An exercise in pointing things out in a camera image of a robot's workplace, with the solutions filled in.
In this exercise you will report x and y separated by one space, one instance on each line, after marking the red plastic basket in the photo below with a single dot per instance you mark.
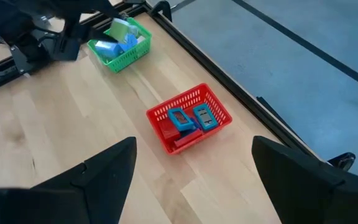
179 101

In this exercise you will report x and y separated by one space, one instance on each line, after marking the red digital clock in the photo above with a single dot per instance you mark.
167 129
188 138

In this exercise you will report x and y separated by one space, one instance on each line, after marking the teal digital clock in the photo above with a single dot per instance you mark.
205 116

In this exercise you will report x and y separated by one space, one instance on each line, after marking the green plastic basket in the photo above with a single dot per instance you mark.
129 59

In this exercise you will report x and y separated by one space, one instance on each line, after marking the blue digital clock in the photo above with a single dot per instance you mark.
180 119

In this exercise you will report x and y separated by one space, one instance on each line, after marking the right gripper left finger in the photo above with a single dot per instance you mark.
110 180

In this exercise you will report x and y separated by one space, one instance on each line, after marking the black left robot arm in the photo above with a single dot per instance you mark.
26 25

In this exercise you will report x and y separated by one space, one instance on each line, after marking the green wall charger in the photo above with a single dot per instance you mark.
120 29

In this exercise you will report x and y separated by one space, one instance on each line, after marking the black aluminium table frame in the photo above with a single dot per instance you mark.
238 91

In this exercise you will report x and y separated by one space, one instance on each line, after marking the black frame clamp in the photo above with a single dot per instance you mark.
162 9
342 161

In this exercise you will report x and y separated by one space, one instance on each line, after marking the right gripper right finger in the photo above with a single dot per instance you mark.
291 180

